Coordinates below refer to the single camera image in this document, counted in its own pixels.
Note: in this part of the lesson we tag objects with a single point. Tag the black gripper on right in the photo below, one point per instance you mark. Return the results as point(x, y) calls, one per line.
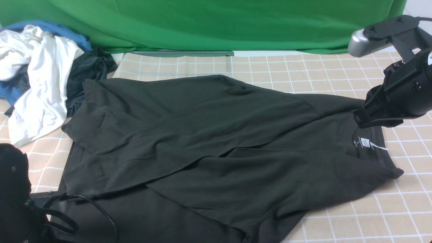
point(384, 106)

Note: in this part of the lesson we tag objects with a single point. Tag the dark gray long-sleeve top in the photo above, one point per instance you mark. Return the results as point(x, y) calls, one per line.
point(215, 160)

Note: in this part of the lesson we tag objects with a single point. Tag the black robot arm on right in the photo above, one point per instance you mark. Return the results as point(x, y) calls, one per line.
point(416, 75)

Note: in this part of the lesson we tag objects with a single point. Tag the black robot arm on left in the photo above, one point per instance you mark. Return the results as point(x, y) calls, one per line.
point(19, 223)

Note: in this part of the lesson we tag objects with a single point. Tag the checkered beige tablecloth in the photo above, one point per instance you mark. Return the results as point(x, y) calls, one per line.
point(399, 212)

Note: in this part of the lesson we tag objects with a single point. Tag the green backdrop cloth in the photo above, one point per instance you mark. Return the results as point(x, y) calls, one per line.
point(312, 26)

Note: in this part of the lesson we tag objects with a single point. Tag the green metal base bar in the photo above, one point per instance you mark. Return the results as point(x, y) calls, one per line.
point(171, 53)

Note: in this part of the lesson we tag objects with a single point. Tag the dark teal crumpled garment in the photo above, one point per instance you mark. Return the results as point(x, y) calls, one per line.
point(94, 65)

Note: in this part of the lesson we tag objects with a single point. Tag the white crumpled garment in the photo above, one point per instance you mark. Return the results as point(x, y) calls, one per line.
point(42, 109)

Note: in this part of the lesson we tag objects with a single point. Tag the blue crumpled garment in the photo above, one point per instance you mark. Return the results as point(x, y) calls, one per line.
point(50, 30)

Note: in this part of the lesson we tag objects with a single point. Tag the silver wrist camera on right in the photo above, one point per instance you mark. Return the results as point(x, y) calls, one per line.
point(402, 32)

